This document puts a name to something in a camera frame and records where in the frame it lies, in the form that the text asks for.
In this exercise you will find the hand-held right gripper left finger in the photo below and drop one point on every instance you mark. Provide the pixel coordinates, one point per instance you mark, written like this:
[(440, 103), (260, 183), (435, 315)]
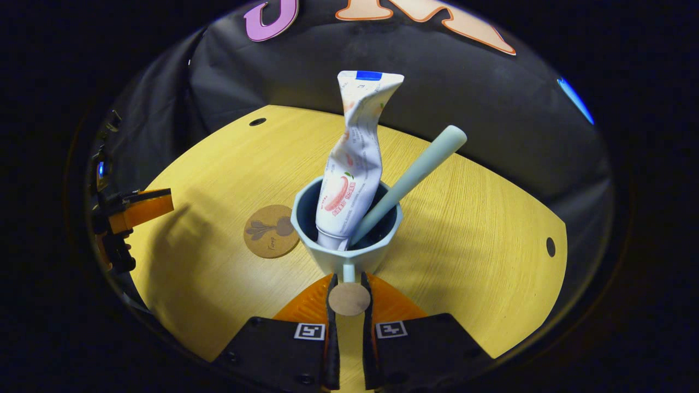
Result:
[(331, 349)]

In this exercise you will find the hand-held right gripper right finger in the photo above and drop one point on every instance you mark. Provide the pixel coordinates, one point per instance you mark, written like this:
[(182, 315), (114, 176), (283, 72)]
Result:
[(368, 349)]

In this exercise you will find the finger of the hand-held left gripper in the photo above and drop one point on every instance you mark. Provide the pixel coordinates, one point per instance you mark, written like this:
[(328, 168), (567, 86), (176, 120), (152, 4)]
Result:
[(144, 210)]

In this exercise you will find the round cork coaster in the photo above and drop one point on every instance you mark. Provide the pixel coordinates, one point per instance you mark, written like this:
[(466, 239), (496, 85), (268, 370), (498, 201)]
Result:
[(267, 232)]

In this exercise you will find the white toothpaste tube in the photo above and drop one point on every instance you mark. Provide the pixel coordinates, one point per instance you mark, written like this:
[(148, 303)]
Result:
[(355, 164)]

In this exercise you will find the pale green toothbrush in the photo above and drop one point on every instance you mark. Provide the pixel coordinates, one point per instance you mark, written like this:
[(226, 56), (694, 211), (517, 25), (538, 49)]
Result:
[(420, 166)]

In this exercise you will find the black backdrop cloth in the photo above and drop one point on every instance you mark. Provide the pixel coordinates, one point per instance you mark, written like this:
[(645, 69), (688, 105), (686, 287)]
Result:
[(464, 93)]

